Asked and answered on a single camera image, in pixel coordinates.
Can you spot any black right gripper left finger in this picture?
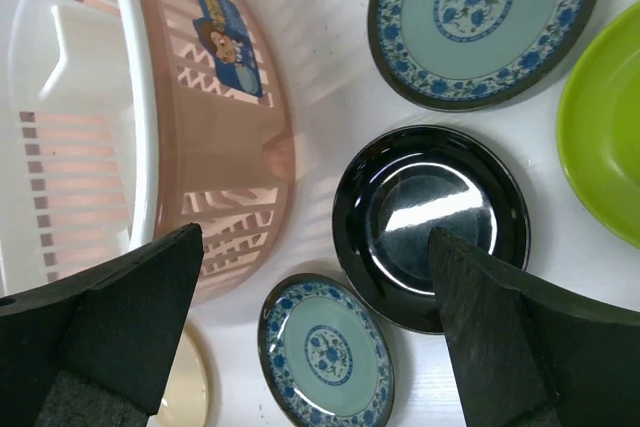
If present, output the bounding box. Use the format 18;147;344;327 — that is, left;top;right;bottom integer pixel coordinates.
1;223;203;426

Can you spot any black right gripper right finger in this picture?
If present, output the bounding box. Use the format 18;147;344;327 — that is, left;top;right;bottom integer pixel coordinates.
428;228;639;426

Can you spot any cream translucent plate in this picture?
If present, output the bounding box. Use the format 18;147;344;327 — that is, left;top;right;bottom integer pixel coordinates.
148;322;216;426

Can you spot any black glossy plate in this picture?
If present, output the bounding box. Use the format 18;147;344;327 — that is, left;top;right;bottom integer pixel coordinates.
332;125;531;334

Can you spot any small blue floral plate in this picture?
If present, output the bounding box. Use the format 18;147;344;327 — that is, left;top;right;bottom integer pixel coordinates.
257;273;395;426

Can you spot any green plastic plate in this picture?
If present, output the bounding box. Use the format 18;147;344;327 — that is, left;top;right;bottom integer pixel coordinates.
556;3;639;247

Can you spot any large blue floral plate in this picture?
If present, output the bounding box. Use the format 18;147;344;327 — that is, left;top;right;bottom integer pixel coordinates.
367;0;597;112

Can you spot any pink and white dish rack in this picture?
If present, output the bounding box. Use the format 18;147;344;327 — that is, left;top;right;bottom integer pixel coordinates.
1;0;295;302

